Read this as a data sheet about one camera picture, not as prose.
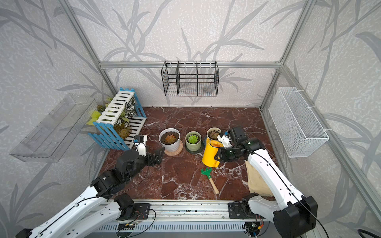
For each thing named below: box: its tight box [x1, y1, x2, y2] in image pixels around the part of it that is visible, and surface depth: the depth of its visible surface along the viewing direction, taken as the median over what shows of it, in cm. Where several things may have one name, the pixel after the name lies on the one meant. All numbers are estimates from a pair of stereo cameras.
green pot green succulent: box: [185, 130, 202, 152], surface depth 94 cm
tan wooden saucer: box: [164, 139, 184, 157], surface depth 97 cm
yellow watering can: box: [201, 137, 224, 168], surface depth 77 cm
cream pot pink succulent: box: [206, 126, 223, 141], surface depth 98 cm
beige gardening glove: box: [245, 159, 274, 197], surface depth 84 cm
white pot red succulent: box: [158, 127, 181, 152], surface depth 92 cm
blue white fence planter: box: [86, 87, 147, 151], surface depth 86 cm
